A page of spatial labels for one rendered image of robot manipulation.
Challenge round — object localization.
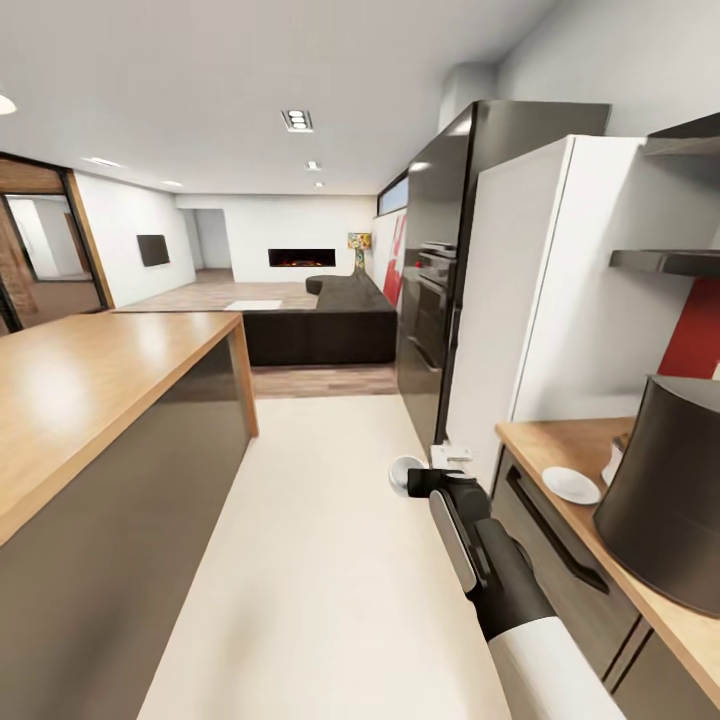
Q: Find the coffee cup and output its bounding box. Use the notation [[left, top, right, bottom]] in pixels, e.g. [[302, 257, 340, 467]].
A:
[[388, 455, 429, 499]]

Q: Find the saucer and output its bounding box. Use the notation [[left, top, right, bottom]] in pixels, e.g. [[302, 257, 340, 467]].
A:
[[543, 467, 602, 505]]

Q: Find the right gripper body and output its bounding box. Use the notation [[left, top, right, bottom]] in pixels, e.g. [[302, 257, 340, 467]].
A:
[[408, 468, 443, 499]]

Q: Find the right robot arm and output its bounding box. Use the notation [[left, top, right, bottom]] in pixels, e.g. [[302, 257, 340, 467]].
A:
[[408, 442, 626, 720]]

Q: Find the bottle of coffee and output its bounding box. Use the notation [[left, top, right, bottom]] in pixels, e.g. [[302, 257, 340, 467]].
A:
[[599, 433, 630, 486]]

